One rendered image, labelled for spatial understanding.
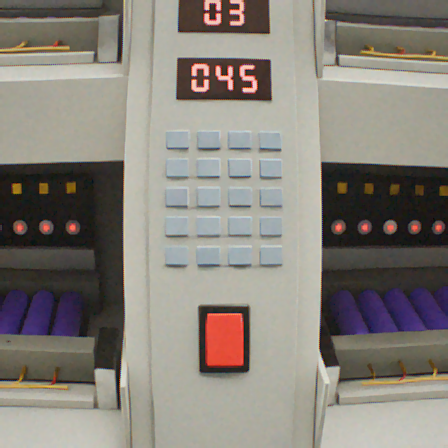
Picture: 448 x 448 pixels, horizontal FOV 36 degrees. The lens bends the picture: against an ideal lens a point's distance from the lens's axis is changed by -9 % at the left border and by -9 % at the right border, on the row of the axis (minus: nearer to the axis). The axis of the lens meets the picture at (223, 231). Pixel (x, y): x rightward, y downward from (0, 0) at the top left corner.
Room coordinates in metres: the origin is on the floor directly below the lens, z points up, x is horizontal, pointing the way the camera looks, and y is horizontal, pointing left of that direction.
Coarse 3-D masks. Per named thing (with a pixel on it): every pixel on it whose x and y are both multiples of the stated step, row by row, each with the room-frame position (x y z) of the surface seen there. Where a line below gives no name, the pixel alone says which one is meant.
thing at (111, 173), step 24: (120, 0) 0.55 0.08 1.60; (0, 168) 0.54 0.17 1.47; (24, 168) 0.54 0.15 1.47; (48, 168) 0.54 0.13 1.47; (72, 168) 0.54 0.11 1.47; (96, 168) 0.55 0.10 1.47; (120, 168) 0.55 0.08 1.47; (336, 168) 0.56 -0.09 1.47; (360, 168) 0.56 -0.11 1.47; (384, 168) 0.56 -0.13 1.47; (408, 168) 0.56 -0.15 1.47; (432, 168) 0.57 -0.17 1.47; (96, 192) 0.55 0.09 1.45; (120, 192) 0.55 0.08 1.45; (96, 216) 0.55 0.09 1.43; (120, 216) 0.55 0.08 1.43; (96, 240) 0.55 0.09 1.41; (120, 240) 0.55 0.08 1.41; (96, 264) 0.55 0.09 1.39; (120, 264) 0.55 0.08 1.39; (120, 288) 0.55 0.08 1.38
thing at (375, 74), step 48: (336, 0) 0.53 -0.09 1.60; (384, 0) 0.53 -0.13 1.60; (432, 0) 0.53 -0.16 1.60; (336, 48) 0.43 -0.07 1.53; (384, 48) 0.43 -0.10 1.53; (432, 48) 0.43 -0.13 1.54; (336, 96) 0.36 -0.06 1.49; (384, 96) 0.36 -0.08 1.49; (432, 96) 0.36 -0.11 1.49; (336, 144) 0.37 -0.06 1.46; (384, 144) 0.37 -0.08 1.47; (432, 144) 0.37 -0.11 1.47
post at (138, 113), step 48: (144, 0) 0.35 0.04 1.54; (144, 48) 0.35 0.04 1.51; (144, 96) 0.35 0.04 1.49; (144, 144) 0.35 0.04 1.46; (144, 192) 0.35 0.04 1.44; (144, 240) 0.35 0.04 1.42; (144, 288) 0.35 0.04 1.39; (144, 336) 0.35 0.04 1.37; (144, 384) 0.35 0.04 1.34; (144, 432) 0.35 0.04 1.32
